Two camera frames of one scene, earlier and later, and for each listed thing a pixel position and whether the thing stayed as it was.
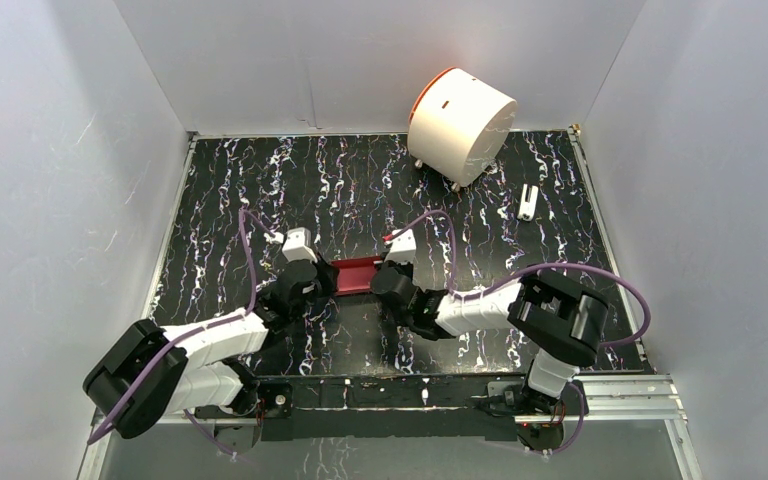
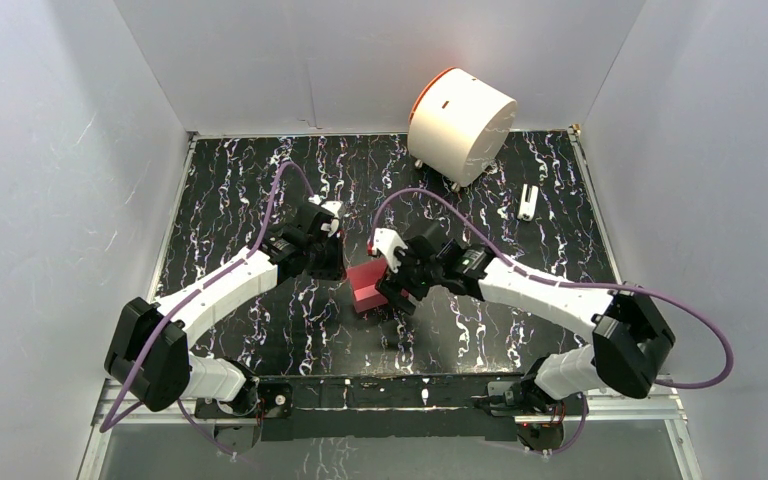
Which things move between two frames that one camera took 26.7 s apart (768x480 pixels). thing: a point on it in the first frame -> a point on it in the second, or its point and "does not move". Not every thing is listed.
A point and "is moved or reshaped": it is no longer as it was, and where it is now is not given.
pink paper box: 354,275 is moved or reshaped
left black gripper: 325,276 -> 326,256
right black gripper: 406,268 -> 392,292
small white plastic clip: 527,208 does not move
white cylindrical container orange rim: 459,126 does not move
